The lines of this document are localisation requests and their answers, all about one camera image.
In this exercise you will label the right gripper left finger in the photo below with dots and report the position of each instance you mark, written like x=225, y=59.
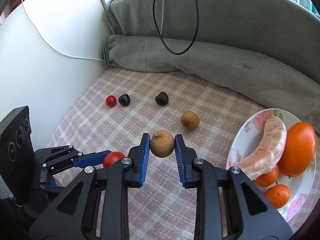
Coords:
x=73, y=213

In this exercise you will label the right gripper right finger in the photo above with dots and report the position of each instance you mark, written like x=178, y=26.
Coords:
x=228, y=204

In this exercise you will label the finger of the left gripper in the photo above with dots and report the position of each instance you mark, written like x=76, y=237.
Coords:
x=91, y=159

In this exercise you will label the red cherry tomato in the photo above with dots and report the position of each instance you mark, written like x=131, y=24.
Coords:
x=112, y=157
x=111, y=101

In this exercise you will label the small mandarin orange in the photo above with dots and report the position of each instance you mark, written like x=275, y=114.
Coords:
x=265, y=180

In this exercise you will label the mandarin orange with stem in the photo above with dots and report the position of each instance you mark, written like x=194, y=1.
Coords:
x=278, y=195

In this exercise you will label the peeled pomelo segment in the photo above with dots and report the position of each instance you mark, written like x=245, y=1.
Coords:
x=269, y=151

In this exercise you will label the brown longan fruit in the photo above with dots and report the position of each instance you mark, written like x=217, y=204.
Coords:
x=162, y=144
x=190, y=121

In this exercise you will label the large orange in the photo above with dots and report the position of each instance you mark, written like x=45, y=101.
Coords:
x=299, y=149

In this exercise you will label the pink plaid tablecloth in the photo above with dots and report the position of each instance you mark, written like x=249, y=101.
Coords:
x=162, y=208

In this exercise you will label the floral white plate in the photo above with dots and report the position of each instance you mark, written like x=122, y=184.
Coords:
x=246, y=141

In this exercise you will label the grey folded blanket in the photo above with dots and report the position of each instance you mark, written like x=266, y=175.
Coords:
x=267, y=50

